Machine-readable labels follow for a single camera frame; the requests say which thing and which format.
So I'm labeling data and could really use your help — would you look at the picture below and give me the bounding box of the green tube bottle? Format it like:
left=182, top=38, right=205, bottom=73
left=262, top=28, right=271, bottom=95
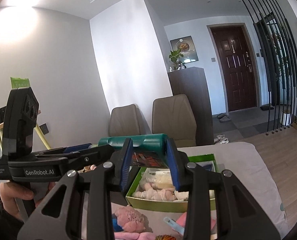
left=97, top=133, right=170, bottom=169

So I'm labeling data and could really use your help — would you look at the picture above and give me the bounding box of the pink snap wallet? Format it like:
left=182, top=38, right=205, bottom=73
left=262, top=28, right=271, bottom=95
left=176, top=212, right=216, bottom=231

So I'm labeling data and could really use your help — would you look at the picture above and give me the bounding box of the person's left hand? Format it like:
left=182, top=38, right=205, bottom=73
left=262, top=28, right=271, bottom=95
left=0, top=181, right=35, bottom=221

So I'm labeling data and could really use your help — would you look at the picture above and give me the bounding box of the light blue clip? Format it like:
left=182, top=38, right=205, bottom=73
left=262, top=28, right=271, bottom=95
left=163, top=217, right=185, bottom=236

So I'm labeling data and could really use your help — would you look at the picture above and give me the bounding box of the pink flower plush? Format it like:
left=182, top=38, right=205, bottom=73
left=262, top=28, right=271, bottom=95
left=114, top=206, right=146, bottom=233

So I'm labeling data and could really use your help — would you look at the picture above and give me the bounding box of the green storage box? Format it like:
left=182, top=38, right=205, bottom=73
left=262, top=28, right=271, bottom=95
left=124, top=153, right=218, bottom=214

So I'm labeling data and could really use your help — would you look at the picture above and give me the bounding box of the pink plush elephant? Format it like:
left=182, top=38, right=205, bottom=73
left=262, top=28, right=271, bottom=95
left=114, top=232, right=156, bottom=240

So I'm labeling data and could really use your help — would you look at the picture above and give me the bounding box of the wooden stool with yellow legs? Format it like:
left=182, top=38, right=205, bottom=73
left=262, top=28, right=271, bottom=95
left=0, top=109, right=51, bottom=151

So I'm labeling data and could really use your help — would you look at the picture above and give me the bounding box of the colourful rubber band bundle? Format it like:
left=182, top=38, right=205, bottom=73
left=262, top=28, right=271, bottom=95
left=155, top=235, right=176, bottom=240

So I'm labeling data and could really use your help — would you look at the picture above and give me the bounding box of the beige chair left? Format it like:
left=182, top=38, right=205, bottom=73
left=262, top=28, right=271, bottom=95
left=108, top=104, right=141, bottom=137

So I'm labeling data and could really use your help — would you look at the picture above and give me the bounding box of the beige chair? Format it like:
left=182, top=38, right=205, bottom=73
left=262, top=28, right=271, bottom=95
left=108, top=104, right=141, bottom=137
left=152, top=94, right=197, bottom=147

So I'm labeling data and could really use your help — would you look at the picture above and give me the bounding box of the beige chair right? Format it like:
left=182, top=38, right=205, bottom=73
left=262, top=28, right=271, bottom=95
left=152, top=94, right=197, bottom=147

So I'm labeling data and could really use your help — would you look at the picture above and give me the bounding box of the grey cabinet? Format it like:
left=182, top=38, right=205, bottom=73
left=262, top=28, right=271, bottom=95
left=168, top=67, right=214, bottom=146

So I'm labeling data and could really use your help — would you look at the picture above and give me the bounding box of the black slat room divider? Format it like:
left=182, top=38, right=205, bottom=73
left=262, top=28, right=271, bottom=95
left=241, top=0, right=297, bottom=135

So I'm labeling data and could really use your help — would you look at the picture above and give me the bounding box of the potted green plant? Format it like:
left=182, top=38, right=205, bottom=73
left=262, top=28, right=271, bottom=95
left=168, top=48, right=184, bottom=70

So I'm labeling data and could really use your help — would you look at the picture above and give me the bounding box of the dark brown door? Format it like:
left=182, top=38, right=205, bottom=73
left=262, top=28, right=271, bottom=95
left=211, top=26, right=257, bottom=112

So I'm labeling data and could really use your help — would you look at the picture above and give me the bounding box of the framed plant picture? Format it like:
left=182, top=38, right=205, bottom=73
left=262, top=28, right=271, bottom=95
left=170, top=36, right=198, bottom=63

